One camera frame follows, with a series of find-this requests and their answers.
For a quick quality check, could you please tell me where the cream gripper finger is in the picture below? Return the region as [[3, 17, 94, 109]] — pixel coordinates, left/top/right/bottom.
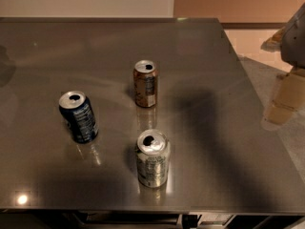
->
[[261, 68, 305, 131], [261, 28, 285, 52]]

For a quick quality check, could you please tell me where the orange soda can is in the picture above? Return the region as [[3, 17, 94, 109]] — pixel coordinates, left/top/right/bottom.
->
[[133, 60, 158, 108]]

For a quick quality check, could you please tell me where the silver 7up can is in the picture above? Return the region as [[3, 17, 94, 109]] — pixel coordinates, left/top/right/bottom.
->
[[135, 129, 171, 188]]

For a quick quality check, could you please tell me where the dark blue soda can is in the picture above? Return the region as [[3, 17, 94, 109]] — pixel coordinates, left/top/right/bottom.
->
[[58, 91, 98, 144]]

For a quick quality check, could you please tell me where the white labelled box under table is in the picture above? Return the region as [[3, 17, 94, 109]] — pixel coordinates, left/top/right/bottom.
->
[[198, 213, 234, 226]]

